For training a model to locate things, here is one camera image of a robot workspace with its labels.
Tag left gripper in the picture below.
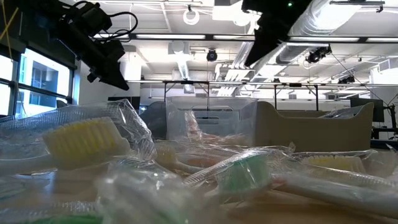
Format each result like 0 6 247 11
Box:
86 39 130 91

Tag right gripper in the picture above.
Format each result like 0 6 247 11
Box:
242 0 312 67

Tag blue toothbrush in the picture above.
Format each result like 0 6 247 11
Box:
0 175 29 200
322 105 366 119

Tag black overhead light bar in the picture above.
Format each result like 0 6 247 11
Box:
93 32 398 44

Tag dark grey plastic bin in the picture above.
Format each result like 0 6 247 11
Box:
140 101 169 141

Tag clear plastic bin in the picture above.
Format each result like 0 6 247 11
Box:
165 96 259 147

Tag frosted plastic bin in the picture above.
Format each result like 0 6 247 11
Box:
254 101 376 152

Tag black monitor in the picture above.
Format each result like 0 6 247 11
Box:
350 97 386 123

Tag black monitor stand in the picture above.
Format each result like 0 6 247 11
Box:
384 104 398 131

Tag black background desk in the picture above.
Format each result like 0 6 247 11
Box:
373 127 398 140

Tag black background rig frame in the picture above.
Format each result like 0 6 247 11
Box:
163 80 211 112
273 82 320 112

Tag window with dark frame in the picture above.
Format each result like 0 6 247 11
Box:
0 46 75 119

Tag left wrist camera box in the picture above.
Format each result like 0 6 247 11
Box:
79 6 113 32

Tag white coiled cable ring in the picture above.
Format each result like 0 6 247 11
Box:
182 8 201 26

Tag yellow hanging cable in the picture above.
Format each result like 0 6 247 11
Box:
0 0 23 60

